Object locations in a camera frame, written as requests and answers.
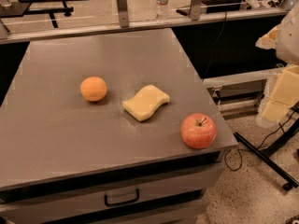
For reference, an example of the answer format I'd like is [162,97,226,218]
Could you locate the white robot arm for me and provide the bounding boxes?
[276,3,299,65]

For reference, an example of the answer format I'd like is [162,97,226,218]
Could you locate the yellow sponge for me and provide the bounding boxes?
[122,85,170,122]

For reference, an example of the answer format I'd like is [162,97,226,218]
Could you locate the red apple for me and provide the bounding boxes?
[180,113,217,149]

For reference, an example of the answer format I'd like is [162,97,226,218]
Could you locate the orange fruit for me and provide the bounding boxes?
[80,77,107,102]

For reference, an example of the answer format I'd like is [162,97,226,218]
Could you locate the clear plastic water bottle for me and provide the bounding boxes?
[156,0,168,21]

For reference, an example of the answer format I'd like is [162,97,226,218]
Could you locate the black metal stand base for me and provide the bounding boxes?
[234,118,299,191]

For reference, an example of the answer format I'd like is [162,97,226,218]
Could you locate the grey cabinet drawer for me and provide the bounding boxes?
[1,162,223,224]

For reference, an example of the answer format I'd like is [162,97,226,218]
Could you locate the grey metal shelf frame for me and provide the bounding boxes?
[203,68,281,119]

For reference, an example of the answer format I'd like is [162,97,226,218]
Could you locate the black drawer handle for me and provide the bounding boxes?
[104,189,140,207]

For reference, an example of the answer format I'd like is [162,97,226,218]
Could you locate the black cable on floor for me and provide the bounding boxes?
[223,110,297,172]

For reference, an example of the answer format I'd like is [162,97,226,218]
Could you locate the grey metal rail barrier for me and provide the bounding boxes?
[1,0,286,44]

